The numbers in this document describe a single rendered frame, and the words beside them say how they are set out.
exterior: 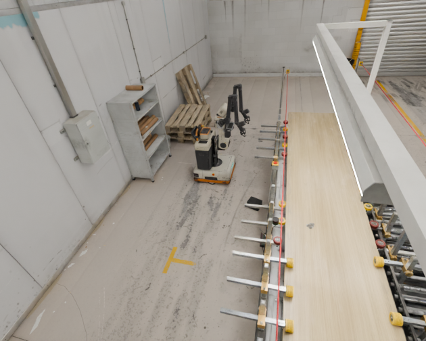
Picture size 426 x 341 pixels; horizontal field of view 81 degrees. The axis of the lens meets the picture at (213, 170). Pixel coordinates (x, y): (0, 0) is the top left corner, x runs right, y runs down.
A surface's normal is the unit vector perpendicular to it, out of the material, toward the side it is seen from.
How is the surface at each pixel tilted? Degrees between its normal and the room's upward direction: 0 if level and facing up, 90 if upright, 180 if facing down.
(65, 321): 0
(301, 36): 90
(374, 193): 90
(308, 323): 0
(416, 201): 0
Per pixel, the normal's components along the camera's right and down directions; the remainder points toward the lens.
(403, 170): -0.08, -0.80
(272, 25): -0.24, 0.60
